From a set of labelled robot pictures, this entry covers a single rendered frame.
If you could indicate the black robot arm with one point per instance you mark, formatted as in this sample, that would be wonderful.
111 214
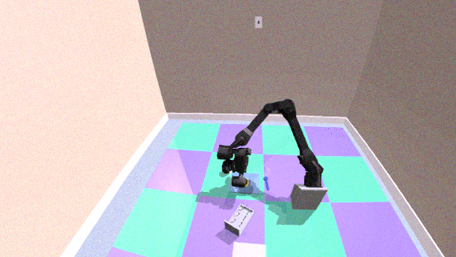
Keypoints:
312 178

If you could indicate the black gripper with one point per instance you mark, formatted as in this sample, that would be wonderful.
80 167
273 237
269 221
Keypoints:
239 181

